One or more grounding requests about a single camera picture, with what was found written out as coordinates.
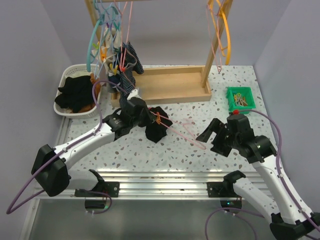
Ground black underwear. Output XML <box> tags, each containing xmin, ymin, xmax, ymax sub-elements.
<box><xmin>145</xmin><ymin>106</ymin><xmax>173</xmax><ymax>143</ymax></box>
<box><xmin>54</xmin><ymin>75</ymin><xmax>96</xmax><ymax>114</ymax></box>

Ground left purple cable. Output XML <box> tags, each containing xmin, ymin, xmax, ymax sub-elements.
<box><xmin>5</xmin><ymin>79</ymin><xmax>131</xmax><ymax>215</ymax></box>

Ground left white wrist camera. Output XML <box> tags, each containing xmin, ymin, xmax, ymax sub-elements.
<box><xmin>127</xmin><ymin>88</ymin><xmax>141</xmax><ymax>101</ymax></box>

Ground white laundry basket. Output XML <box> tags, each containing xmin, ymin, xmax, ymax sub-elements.
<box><xmin>53</xmin><ymin>63</ymin><xmax>99</xmax><ymax>119</ymax></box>

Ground colourful clips in bin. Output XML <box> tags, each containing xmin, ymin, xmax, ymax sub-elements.
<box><xmin>233</xmin><ymin>92</ymin><xmax>248</xmax><ymax>107</ymax></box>

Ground brown cloth in basket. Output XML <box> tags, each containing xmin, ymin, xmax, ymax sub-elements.
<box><xmin>89</xmin><ymin>73</ymin><xmax>101</xmax><ymax>101</ymax></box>

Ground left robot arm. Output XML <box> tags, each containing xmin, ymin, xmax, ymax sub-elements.
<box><xmin>31</xmin><ymin>97</ymin><xmax>156</xmax><ymax>197</ymax></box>

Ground blue wire hanger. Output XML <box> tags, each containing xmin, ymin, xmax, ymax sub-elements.
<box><xmin>93</xmin><ymin>0</ymin><xmax>122</xmax><ymax>77</ymax></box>

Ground striped navy underwear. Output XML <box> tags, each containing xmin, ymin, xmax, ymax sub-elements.
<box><xmin>108</xmin><ymin>41</ymin><xmax>144</xmax><ymax>108</ymax></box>

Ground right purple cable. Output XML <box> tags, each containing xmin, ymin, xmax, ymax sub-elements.
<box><xmin>237</xmin><ymin>108</ymin><xmax>320</xmax><ymax>236</ymax></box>

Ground purple cable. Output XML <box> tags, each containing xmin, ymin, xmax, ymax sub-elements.
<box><xmin>237</xmin><ymin>108</ymin><xmax>320</xmax><ymax>236</ymax></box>
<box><xmin>5</xmin><ymin>79</ymin><xmax>131</xmax><ymax>215</ymax></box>

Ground aluminium mounting rail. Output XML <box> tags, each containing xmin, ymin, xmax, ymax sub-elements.
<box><xmin>32</xmin><ymin>117</ymin><xmax>283</xmax><ymax>201</ymax></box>

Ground yellow plastic hanger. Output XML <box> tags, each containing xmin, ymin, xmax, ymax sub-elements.
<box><xmin>205</xmin><ymin>0</ymin><xmax>233</xmax><ymax>71</ymax></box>

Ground mauve cream underwear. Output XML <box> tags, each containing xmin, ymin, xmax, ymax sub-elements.
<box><xmin>91</xmin><ymin>25</ymin><xmax>122</xmax><ymax>64</ymax></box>

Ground wooden clothes rack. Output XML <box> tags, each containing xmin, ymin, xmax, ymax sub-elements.
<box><xmin>84</xmin><ymin>0</ymin><xmax>233</xmax><ymax>107</ymax></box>

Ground green clip bin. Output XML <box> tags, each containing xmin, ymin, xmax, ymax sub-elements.
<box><xmin>226</xmin><ymin>86</ymin><xmax>256</xmax><ymax>114</ymax></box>

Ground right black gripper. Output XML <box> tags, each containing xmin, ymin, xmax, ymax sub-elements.
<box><xmin>196</xmin><ymin>117</ymin><xmax>241</xmax><ymax>157</ymax></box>

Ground teal plastic hanger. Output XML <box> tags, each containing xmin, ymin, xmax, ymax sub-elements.
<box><xmin>86</xmin><ymin>17</ymin><xmax>104</xmax><ymax>72</ymax></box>

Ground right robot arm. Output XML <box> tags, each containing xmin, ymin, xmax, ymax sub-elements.
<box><xmin>196</xmin><ymin>113</ymin><xmax>320</xmax><ymax>240</ymax></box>

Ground orange clothespin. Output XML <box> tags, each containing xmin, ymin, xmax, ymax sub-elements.
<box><xmin>155</xmin><ymin>112</ymin><xmax>161</xmax><ymax>125</ymax></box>

